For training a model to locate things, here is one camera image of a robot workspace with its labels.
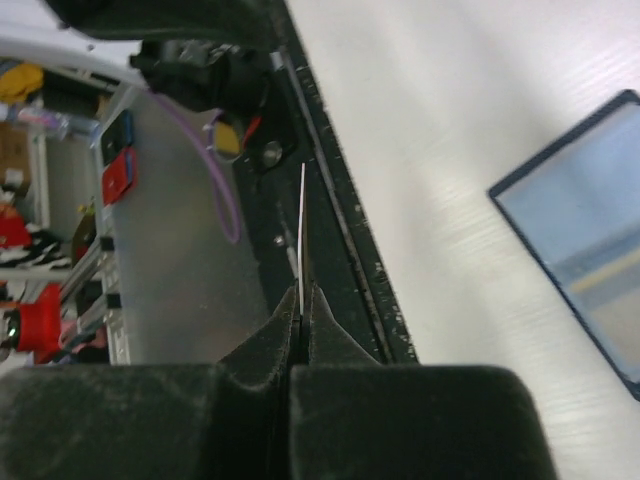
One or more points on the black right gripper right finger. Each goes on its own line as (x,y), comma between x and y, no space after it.
(364,420)

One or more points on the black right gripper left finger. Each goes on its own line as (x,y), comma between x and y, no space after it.
(225,420)

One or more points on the gold credit card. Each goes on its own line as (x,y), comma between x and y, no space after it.
(300,240)

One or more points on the navy blue card holder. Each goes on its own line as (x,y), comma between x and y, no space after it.
(575,208)

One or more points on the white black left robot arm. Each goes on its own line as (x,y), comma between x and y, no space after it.
(201,54)

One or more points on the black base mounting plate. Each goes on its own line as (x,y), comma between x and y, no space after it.
(344,257)

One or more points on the red cylindrical object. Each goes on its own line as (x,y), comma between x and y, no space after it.
(34,327)

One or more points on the red black clamp device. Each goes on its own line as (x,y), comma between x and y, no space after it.
(119,158)

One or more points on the aluminium rail frame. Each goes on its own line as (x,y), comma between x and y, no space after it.
(92,292)

